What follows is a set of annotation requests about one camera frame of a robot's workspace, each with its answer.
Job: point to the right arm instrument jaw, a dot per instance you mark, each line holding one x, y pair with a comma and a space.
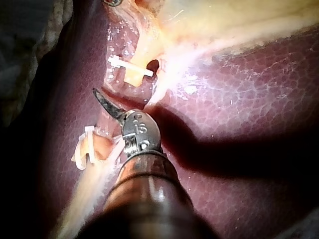
109, 105

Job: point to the left arm instrument jaw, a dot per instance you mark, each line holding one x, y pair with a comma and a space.
113, 2

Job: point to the right arm instrument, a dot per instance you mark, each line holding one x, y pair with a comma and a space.
140, 132

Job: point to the dark right arm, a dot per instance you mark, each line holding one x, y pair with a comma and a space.
149, 199

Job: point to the pale fatty tissue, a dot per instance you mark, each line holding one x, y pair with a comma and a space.
129, 15

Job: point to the white clip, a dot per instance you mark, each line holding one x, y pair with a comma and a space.
117, 61
80, 154
90, 142

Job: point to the dark red liver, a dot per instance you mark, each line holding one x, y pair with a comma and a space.
249, 104

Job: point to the gallbladder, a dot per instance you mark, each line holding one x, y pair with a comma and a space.
224, 17

